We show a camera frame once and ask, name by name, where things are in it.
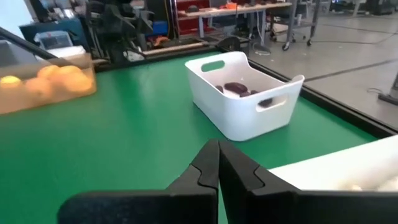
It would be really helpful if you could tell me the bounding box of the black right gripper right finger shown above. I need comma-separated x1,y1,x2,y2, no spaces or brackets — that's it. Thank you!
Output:
219,140,398,224

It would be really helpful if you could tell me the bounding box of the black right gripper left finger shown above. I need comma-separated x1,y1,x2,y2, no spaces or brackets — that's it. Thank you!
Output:
57,139,221,224

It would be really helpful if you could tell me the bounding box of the small dark purple eggplant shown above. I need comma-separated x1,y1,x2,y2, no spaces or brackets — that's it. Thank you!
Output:
223,82,249,95

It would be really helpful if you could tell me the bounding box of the orange citrus fruit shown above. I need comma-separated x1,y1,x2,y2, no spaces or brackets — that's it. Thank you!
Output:
36,64,60,80
24,77,55,102

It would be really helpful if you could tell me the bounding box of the white cutting board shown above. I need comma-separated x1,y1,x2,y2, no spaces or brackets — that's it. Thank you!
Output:
267,134,398,192

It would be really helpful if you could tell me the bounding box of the tan translucent plastic basket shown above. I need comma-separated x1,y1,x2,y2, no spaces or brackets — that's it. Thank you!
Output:
0,52,98,116

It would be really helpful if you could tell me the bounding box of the light wooden table panel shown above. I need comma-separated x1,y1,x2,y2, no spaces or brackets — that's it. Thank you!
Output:
142,40,206,58

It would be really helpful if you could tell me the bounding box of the grey rolling cart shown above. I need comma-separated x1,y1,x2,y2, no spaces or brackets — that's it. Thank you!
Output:
269,0,322,52

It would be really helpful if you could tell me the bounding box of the small blue box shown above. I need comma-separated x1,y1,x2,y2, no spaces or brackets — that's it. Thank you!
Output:
152,20,170,37

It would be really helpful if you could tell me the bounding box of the white boxy device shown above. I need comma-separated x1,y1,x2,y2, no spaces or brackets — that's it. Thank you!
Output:
33,30,74,50

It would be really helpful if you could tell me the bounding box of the red cabinet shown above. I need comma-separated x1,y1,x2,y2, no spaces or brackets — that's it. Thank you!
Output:
175,0,218,35

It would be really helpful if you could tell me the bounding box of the blue storage bin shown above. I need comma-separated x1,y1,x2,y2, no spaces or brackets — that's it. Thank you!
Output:
18,17,86,50

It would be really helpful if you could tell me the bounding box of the long wooden workbench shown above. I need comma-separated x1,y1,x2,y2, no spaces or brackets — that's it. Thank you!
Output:
177,1,294,38

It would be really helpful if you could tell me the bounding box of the white plastic handled basket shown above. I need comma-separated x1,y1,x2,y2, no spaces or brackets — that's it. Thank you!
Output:
184,50,306,142

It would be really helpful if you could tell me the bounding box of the black frame strut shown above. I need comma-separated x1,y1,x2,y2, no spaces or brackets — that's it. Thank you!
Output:
0,26,60,60

